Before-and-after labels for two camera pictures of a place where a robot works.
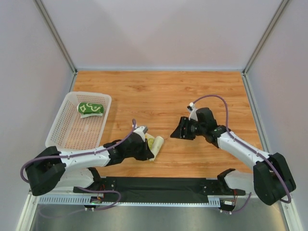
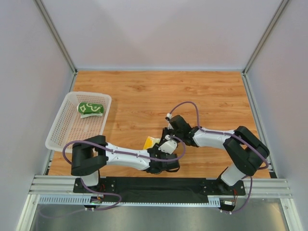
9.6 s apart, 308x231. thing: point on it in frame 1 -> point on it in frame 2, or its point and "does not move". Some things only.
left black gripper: x=146 y=149 -> x=158 y=147
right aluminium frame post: x=264 y=37 does not move
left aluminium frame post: x=56 y=34 does not move
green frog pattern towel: x=88 y=109 does not move
